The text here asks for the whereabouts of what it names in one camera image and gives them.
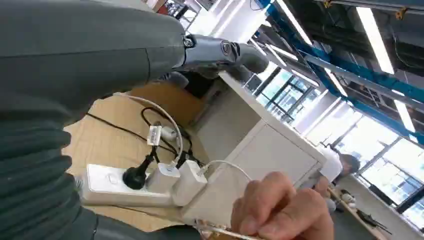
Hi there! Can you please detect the long ceiling light strip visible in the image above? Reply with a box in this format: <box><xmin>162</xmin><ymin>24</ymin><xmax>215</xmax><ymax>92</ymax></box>
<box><xmin>275</xmin><ymin>0</ymin><xmax>313</xmax><ymax>47</ymax></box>
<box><xmin>355</xmin><ymin>5</ymin><xmax>396</xmax><ymax>76</ymax></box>
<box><xmin>391</xmin><ymin>89</ymin><xmax>417</xmax><ymax>134</ymax></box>
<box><xmin>323</xmin><ymin>67</ymin><xmax>349</xmax><ymax>98</ymax></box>

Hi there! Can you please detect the short white charging cable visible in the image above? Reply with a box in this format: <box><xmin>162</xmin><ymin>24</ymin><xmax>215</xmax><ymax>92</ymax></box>
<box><xmin>198</xmin><ymin>160</ymin><xmax>253</xmax><ymax>182</ymax></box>

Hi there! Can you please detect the person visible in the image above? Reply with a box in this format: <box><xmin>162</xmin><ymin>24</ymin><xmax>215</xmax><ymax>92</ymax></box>
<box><xmin>311</xmin><ymin>145</ymin><xmax>362</xmax><ymax>213</ymax></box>

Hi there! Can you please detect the white cable label tag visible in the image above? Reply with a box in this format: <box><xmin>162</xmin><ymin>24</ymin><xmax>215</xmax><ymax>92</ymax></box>
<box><xmin>146</xmin><ymin>124</ymin><xmax>163</xmax><ymax>147</ymax></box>

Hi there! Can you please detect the white power strip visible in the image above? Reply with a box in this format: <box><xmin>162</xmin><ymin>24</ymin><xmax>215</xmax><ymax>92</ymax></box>
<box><xmin>80</xmin><ymin>163</ymin><xmax>176</xmax><ymax>208</ymax></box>

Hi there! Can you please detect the clear plastic card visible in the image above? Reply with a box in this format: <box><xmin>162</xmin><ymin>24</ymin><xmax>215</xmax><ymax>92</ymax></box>
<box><xmin>194</xmin><ymin>219</ymin><xmax>263</xmax><ymax>240</ymax></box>

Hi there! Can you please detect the small white charger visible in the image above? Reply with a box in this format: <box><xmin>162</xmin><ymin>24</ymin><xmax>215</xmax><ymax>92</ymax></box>
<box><xmin>145</xmin><ymin>162</ymin><xmax>181</xmax><ymax>195</ymax></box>

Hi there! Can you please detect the black plug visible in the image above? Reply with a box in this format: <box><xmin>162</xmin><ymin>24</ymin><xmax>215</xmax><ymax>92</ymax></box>
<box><xmin>122</xmin><ymin>154</ymin><xmax>156</xmax><ymax>191</ymax></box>

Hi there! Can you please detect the long white charging cable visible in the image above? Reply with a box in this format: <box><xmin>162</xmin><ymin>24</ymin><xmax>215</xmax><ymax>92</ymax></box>
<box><xmin>113</xmin><ymin>92</ymin><xmax>184</xmax><ymax>166</ymax></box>

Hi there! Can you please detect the small white cable connector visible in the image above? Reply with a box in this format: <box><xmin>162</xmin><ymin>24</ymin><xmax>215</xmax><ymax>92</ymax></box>
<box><xmin>160</xmin><ymin>125</ymin><xmax>178</xmax><ymax>142</ymax></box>

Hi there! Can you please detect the looped black cable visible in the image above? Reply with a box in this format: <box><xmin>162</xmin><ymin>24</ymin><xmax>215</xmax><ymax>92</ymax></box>
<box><xmin>141</xmin><ymin>106</ymin><xmax>204</xmax><ymax>168</ymax></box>

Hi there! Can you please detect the person's hand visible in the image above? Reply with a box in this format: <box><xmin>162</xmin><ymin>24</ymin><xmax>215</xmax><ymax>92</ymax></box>
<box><xmin>230</xmin><ymin>171</ymin><xmax>335</xmax><ymax>240</ymax></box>

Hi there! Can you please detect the black power cable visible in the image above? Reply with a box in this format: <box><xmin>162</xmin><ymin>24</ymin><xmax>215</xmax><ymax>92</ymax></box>
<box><xmin>86</xmin><ymin>112</ymin><xmax>157</xmax><ymax>160</ymax></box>

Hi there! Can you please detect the ribbed grey left arm sleeve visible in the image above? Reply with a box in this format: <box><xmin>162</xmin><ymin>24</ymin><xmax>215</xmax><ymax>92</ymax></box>
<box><xmin>0</xmin><ymin>117</ymin><xmax>100</xmax><ymax>240</ymax></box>

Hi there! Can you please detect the white desk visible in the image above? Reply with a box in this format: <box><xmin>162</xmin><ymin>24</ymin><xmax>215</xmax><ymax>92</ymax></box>
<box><xmin>181</xmin><ymin>70</ymin><xmax>328</xmax><ymax>229</ymax></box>

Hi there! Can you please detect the large white charger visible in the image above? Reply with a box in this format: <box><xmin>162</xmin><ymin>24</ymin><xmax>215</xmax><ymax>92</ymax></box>
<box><xmin>171</xmin><ymin>159</ymin><xmax>209</xmax><ymax>208</ymax></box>

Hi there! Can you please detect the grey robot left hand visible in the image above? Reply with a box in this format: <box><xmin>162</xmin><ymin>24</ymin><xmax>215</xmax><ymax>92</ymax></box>
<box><xmin>0</xmin><ymin>0</ymin><xmax>270</xmax><ymax>124</ymax></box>

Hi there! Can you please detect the blue steel roof beam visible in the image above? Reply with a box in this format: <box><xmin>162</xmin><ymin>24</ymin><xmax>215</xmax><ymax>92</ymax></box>
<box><xmin>257</xmin><ymin>0</ymin><xmax>424</xmax><ymax>147</ymax></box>

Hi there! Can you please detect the black tool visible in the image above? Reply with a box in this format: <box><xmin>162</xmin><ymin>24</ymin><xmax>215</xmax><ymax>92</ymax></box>
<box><xmin>357</xmin><ymin>209</ymin><xmax>394</xmax><ymax>235</ymax></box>

